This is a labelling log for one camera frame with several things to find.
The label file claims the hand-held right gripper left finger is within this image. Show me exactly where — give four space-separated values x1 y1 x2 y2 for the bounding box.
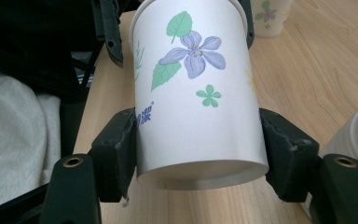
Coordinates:
88 106 138 203

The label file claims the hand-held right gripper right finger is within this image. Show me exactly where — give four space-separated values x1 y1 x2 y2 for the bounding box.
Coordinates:
258 107 321 203

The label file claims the floral white paper cup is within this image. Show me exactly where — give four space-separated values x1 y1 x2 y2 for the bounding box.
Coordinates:
249 0 295 39
128 0 270 191

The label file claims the plain white cup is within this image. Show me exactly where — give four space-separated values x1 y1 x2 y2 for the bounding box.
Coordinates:
321 100 358 180

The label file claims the white cloth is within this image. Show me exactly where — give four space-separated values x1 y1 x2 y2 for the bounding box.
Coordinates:
0 65 62 205

